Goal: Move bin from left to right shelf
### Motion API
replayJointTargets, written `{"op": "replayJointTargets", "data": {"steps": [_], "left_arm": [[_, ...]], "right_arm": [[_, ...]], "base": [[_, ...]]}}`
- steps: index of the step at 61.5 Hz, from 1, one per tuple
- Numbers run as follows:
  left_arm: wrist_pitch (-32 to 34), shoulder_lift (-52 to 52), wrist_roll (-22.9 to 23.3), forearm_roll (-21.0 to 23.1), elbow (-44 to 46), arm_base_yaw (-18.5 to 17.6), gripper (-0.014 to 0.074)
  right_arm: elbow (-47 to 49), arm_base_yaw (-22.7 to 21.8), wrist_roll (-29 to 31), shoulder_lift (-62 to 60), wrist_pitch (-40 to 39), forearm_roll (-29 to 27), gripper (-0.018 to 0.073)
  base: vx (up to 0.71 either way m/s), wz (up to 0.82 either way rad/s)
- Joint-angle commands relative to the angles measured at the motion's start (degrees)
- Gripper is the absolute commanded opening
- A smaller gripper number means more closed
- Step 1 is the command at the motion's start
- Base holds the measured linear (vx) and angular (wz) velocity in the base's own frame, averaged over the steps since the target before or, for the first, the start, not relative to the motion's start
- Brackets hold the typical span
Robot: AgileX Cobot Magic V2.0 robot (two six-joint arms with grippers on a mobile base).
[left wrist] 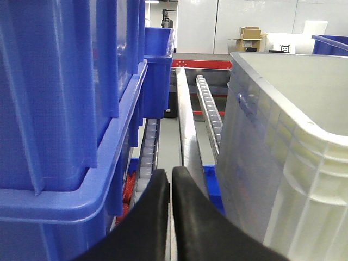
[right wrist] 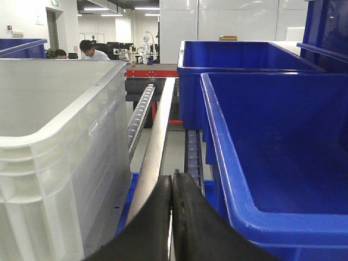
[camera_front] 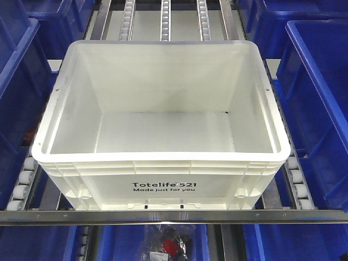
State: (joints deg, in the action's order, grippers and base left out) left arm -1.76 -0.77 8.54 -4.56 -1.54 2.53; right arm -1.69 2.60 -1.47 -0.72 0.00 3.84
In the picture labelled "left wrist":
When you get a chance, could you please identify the blue bin lower left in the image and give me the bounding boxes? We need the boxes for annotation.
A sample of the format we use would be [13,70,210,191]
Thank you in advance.
[0,59,149,261]

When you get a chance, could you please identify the open cardboard box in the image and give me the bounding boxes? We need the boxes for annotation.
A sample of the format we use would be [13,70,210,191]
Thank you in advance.
[228,26,267,52]

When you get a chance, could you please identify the white roller track centre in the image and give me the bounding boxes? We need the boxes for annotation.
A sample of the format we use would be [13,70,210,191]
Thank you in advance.
[195,74,223,161]

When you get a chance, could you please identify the red shelf crossbeam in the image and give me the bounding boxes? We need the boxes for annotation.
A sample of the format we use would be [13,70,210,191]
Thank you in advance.
[172,58,232,70]

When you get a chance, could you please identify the white roller track left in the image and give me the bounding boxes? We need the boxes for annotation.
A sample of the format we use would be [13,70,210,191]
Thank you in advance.
[130,119,160,208]

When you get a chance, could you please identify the white plastic tote bin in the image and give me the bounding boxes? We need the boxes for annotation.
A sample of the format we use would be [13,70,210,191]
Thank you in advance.
[216,52,347,260]

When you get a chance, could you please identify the white roller track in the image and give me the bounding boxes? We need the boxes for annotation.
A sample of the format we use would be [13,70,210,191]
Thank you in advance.
[195,74,223,161]
[130,119,160,208]

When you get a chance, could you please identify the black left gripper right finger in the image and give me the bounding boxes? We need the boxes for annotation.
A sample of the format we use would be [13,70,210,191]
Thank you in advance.
[172,166,286,260]

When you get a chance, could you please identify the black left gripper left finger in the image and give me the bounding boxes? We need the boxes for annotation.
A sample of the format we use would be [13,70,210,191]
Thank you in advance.
[75,169,169,260]

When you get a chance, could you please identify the blue bin stacked upper left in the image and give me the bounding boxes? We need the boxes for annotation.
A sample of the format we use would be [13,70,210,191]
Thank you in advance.
[1,1,145,194]

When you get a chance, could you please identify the metal shelf divider rail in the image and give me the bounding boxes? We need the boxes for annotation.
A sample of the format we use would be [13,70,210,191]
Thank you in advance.
[175,67,209,198]

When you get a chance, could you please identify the blue bin far right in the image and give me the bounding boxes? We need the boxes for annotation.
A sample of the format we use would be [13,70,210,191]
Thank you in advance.
[312,35,348,56]

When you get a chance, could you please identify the blue bin far left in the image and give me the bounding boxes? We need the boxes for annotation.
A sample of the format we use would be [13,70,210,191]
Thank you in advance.
[142,27,175,119]

